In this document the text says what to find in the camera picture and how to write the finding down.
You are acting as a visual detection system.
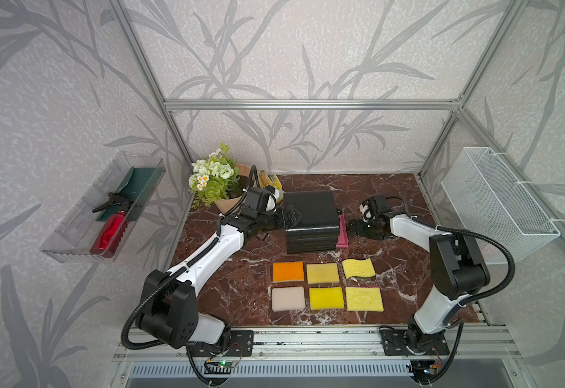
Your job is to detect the clear plastic wall tray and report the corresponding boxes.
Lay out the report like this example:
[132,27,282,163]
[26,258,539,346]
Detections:
[41,151,166,264]

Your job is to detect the right green circuit board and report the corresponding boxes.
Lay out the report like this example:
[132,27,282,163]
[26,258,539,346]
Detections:
[410,361,440,384]

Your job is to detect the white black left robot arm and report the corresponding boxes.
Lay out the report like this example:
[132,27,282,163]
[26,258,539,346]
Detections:
[121,186,284,350]

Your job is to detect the yellow wavy scrub sponge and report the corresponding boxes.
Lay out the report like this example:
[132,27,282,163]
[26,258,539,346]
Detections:
[342,259,376,279]

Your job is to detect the black corrugated cable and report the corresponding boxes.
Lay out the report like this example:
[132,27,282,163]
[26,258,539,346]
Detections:
[120,164,259,351]
[386,196,516,307]

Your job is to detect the pink bottom drawer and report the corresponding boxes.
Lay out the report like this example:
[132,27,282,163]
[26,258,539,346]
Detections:
[336,210,349,248]

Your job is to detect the orange sponge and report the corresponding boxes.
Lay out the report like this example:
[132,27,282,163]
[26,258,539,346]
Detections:
[272,261,305,283]

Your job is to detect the green circuit board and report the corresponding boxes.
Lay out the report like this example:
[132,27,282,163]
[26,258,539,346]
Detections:
[410,361,440,384]
[204,359,240,375]

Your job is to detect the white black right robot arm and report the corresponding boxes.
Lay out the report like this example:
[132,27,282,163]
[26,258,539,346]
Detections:
[347,195,491,336]

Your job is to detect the left green circuit board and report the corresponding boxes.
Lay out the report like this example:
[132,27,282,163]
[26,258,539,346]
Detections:
[204,359,240,375]

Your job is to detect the white wire mesh basket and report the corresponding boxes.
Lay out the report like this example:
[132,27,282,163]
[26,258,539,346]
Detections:
[442,147,561,262]

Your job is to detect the yellow white garden glove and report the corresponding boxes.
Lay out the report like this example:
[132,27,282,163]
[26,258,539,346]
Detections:
[258,170,284,204]

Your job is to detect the dark green trowel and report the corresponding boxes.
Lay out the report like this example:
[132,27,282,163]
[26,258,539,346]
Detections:
[93,167,165,221]

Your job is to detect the white pale foam sponge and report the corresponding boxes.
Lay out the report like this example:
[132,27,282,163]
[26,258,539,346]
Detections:
[271,286,305,312]

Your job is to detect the bright yellow thick sponge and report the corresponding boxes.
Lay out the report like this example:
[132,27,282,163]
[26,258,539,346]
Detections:
[309,287,345,310]

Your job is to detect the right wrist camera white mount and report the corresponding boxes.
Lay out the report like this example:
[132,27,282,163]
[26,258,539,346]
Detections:
[361,199,377,222]

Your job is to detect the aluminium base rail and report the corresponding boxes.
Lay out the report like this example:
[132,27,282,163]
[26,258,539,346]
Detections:
[112,326,524,362]

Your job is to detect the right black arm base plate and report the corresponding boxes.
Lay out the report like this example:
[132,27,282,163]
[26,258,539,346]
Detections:
[379,327,450,357]

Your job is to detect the red spray bottle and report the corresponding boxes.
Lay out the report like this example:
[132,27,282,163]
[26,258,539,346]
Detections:
[89,210,129,259]

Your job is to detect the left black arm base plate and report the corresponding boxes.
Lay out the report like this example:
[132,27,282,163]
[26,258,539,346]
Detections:
[186,329,255,357]

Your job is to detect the green white artificial flowers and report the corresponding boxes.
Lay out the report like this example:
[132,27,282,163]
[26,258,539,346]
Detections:
[189,142,240,209]

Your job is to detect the beige flower pot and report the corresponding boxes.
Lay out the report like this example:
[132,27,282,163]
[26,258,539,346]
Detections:
[214,163,251,213]

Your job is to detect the black drawer cabinet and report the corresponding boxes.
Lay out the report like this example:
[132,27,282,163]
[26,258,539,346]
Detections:
[282,191,339,254]

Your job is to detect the black corrugated right cable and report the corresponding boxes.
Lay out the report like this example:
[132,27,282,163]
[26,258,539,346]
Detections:
[386,196,516,307]

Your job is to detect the black corrugated left cable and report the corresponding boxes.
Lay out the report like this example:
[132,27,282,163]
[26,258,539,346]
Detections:
[120,164,259,351]

